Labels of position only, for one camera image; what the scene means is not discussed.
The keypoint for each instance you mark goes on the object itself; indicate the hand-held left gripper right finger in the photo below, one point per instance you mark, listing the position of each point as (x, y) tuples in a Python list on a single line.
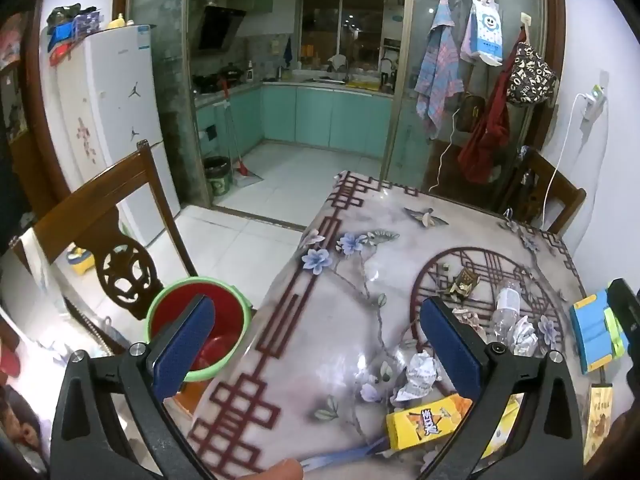
[(452, 350)]

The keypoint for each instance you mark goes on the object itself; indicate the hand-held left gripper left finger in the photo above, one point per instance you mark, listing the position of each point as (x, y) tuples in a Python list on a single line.
[(182, 347)]

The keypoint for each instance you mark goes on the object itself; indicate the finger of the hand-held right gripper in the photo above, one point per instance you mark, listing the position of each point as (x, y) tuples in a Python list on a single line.
[(627, 330)]

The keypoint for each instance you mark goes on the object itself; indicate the newspaper wad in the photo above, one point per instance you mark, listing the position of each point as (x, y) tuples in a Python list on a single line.
[(419, 375)]

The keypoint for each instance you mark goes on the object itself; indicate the red bucket with green rim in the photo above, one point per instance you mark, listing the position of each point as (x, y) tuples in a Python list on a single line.
[(222, 310)]

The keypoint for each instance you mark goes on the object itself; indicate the yellow snack box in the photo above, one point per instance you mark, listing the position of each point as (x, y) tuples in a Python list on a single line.
[(427, 422)]

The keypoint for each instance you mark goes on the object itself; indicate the dark trash bin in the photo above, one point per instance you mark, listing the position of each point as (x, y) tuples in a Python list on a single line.
[(217, 176)]

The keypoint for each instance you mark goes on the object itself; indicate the person's left hand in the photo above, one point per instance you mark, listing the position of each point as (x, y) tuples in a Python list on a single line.
[(282, 471)]

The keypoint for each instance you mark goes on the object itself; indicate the reddish crumpled paper wad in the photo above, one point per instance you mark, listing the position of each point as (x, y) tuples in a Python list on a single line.
[(469, 320)]

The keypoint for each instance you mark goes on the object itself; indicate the blue box with yellow edge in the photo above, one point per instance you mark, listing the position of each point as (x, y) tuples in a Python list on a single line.
[(592, 332)]

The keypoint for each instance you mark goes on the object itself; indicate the clear plastic bottle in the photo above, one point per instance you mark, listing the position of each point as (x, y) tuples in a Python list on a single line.
[(505, 310)]

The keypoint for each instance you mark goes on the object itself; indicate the crushed brown cigarette box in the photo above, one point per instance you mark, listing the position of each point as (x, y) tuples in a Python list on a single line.
[(462, 284)]

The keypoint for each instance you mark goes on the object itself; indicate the white crumpled paper ball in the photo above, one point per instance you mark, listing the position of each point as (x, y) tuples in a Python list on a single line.
[(523, 336)]

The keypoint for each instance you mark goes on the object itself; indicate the yellow paper box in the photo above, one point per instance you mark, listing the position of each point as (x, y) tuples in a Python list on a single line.
[(507, 425)]

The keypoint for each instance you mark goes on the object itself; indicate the brown printed package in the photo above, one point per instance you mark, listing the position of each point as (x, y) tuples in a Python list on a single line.
[(598, 422)]

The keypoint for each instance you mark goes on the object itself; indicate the floral printed tablecloth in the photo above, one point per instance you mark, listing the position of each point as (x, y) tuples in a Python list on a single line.
[(325, 320)]

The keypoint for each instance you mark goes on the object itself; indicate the yellow slipper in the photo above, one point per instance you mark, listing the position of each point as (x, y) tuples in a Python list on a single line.
[(80, 260)]

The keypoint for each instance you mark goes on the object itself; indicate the plain wooden chair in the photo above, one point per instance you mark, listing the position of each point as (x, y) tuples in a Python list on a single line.
[(555, 185)]

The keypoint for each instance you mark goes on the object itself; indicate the carved wooden chair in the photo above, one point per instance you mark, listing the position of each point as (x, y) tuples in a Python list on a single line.
[(65, 215)]

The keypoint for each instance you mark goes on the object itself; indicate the red garment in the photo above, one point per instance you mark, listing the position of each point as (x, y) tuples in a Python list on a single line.
[(487, 145)]

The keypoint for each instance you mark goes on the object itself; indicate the brown hanging bag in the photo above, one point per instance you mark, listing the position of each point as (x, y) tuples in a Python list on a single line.
[(472, 109)]

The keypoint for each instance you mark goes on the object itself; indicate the white refrigerator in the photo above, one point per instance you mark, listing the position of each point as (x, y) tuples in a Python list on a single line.
[(115, 110)]

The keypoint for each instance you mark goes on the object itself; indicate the teal kitchen cabinets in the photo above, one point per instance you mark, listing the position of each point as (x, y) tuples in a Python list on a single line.
[(320, 115)]

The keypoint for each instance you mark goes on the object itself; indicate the letter patterned bag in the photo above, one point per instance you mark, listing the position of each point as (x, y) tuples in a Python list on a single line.
[(532, 75)]

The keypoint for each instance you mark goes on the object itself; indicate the plaid towel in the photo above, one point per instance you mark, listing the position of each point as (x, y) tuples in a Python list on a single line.
[(440, 75)]

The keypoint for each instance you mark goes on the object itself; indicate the white detergent bottle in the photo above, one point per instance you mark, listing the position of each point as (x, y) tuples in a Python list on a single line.
[(249, 72)]

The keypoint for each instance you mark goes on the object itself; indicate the white blue hanging bag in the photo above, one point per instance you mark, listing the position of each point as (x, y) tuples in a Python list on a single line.
[(482, 32)]

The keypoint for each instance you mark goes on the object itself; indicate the black range hood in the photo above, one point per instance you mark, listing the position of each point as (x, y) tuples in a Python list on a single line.
[(217, 27)]

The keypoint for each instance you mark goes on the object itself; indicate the yellow bottle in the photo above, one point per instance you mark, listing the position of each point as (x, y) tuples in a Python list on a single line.
[(116, 22)]

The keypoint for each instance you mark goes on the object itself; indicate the household clutter pile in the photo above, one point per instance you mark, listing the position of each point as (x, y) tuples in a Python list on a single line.
[(67, 35)]

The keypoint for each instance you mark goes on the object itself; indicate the white water heater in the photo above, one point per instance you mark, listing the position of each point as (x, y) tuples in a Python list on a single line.
[(395, 20)]

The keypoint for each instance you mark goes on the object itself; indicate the kitchen window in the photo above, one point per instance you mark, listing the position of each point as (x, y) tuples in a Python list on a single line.
[(345, 15)]

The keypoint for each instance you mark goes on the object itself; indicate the white wall charger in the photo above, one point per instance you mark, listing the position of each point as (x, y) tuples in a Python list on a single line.
[(593, 102)]

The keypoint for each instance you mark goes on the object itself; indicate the wall poster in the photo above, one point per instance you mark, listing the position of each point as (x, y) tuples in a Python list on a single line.
[(12, 85)]

